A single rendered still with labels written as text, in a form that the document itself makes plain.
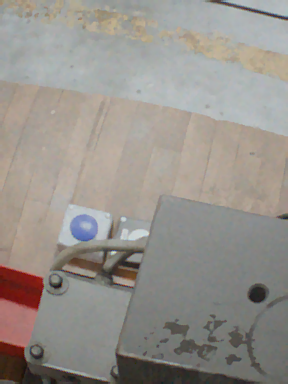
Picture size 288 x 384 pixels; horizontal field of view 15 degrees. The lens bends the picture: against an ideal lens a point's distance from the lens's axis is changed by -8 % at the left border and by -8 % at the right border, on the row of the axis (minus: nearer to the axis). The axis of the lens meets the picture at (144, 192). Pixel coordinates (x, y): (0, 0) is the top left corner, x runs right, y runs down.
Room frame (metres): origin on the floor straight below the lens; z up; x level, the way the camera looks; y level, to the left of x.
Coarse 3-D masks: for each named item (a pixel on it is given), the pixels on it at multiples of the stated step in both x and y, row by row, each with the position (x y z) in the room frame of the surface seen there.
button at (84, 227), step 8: (80, 216) 0.72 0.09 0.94; (88, 216) 0.72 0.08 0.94; (72, 224) 0.71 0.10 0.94; (80, 224) 0.71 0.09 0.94; (88, 224) 0.71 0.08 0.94; (96, 224) 0.71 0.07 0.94; (72, 232) 0.69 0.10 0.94; (80, 232) 0.69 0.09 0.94; (88, 232) 0.69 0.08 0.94; (96, 232) 0.69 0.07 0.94
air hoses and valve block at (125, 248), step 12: (96, 240) 0.40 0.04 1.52; (108, 240) 0.39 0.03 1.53; (120, 240) 0.39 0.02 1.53; (132, 240) 0.39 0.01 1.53; (144, 240) 0.40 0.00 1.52; (72, 252) 0.39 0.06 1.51; (84, 252) 0.39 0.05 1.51; (120, 252) 0.39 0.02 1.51; (132, 252) 0.39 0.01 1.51; (60, 264) 0.39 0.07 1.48; (108, 264) 0.38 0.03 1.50; (120, 264) 0.38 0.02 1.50
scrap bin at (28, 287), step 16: (0, 272) 0.63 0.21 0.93; (16, 272) 0.62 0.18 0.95; (32, 272) 0.62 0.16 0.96; (0, 288) 0.62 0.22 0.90; (16, 288) 0.62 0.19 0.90; (32, 288) 0.62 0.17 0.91; (0, 304) 0.59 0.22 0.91; (16, 304) 0.59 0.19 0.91; (32, 304) 0.59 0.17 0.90; (0, 320) 0.56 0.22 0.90; (16, 320) 0.56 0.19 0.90; (32, 320) 0.56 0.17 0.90; (0, 336) 0.54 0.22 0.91; (16, 336) 0.54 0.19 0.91; (0, 352) 0.51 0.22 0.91; (16, 352) 0.50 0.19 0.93
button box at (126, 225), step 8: (120, 216) 0.72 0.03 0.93; (280, 216) 0.72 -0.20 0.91; (120, 224) 0.71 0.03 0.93; (128, 224) 0.71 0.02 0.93; (136, 224) 0.71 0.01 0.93; (144, 224) 0.71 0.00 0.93; (120, 232) 0.70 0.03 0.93; (128, 232) 0.70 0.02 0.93; (136, 256) 0.66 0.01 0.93; (128, 264) 0.65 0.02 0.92; (136, 264) 0.65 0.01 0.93
